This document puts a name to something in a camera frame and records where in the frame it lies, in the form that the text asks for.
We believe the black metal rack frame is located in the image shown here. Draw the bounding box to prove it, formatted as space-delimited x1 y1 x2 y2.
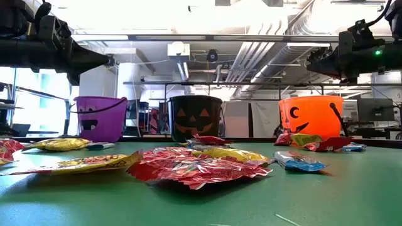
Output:
122 80 402 139

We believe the white fabric sheet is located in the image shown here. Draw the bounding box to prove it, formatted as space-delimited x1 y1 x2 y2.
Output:
251 100 281 138

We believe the white ceiling box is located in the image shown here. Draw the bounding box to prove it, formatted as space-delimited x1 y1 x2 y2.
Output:
166 42 191 62

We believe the orange jack-o-lantern bucket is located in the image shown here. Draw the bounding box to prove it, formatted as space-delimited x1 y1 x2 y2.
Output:
278 95 350 141

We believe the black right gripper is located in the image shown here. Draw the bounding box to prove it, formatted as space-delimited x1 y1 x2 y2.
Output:
307 43 371 84

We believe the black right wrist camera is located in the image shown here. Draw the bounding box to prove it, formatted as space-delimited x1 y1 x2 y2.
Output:
338 18 386 48

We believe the purple monster face bucket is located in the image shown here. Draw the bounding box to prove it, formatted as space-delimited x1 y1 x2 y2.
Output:
69 95 129 144

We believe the black ceiling-hung device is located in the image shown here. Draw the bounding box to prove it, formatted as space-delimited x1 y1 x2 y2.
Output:
309 46 334 61

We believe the grey ceiling rail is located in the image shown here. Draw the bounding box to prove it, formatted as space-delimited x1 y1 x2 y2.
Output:
72 33 393 43

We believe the black jack-o-lantern bucket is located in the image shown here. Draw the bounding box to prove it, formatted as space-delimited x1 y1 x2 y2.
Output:
166 95 226 144

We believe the white blue Hershey's bar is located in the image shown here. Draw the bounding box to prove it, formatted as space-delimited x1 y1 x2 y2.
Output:
85 141 116 151
187 140 230 151
274 150 327 173
340 142 367 153

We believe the white board panel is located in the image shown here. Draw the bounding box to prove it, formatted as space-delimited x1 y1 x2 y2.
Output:
224 100 249 138

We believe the ceiling light fixture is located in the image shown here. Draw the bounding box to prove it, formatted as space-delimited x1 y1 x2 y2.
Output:
331 0 386 6

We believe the black computer monitor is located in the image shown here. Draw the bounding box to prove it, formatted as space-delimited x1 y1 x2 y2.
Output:
357 98 396 122

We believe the black aluminium table frame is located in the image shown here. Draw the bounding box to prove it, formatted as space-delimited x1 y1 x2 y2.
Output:
0 135 402 149

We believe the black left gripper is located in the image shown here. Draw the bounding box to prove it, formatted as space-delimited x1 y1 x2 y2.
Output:
55 38 109 86

